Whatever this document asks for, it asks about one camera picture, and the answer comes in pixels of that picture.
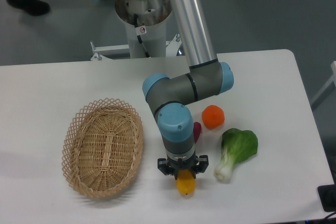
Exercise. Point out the woven wicker basket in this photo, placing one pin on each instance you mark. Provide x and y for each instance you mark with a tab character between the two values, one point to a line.
103	148

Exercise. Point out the orange tangerine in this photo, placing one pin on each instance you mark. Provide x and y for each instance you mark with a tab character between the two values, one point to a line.
213	116

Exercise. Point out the white frame at right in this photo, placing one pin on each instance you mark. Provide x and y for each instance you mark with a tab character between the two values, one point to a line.
326	89

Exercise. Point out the black device at table edge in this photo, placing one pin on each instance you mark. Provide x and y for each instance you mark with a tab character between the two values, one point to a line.
327	197

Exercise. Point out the purple sweet potato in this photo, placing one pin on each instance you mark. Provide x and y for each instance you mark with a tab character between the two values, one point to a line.
197	129

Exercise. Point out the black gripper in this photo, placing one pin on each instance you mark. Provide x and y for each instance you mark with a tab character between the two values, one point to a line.
195	164

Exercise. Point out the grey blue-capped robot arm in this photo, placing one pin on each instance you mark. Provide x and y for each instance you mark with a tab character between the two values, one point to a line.
168	97

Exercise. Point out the green bok choy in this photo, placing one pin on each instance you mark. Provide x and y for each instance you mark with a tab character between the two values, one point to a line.
237	146

